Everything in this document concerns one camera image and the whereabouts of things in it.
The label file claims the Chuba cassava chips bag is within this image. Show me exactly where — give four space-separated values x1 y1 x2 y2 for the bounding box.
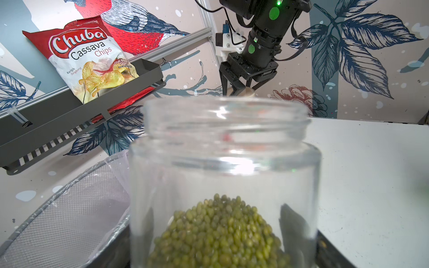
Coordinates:
23 16 139 104

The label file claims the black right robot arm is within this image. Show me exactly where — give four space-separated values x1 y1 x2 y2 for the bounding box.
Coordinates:
220 0 312 96

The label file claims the beige jar lid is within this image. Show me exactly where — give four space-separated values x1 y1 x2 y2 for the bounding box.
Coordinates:
237 87 256 98

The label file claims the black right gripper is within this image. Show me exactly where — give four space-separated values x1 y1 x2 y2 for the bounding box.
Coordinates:
219 52 278 97

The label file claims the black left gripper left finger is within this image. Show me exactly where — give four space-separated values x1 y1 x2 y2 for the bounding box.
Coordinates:
83 225 130 268

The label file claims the jar with beige lid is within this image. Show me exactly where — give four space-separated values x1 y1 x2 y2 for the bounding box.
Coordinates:
129 97 321 268

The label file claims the black wall basket shelf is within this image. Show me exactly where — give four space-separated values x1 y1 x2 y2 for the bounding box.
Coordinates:
1 59 165 175

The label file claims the metal mesh trash bin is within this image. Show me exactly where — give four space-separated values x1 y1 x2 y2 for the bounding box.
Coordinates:
0 152 131 268

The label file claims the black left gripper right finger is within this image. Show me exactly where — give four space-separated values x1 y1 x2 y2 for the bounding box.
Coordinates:
315 231 355 268

